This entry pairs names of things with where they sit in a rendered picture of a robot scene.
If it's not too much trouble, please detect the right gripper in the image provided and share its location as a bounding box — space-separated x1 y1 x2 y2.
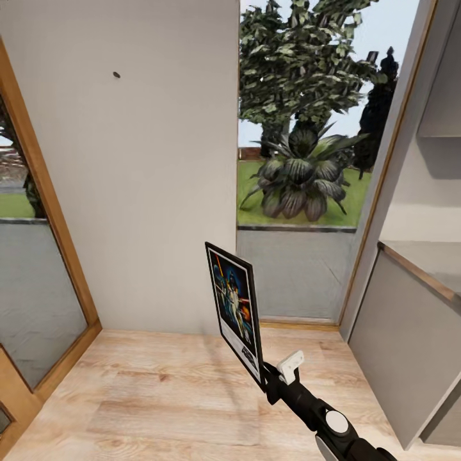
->
259 362 309 416

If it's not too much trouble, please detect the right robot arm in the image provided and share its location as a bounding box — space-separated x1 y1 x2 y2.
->
259 350 397 461

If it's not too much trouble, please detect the poster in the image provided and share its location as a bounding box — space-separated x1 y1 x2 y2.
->
205 241 266 393

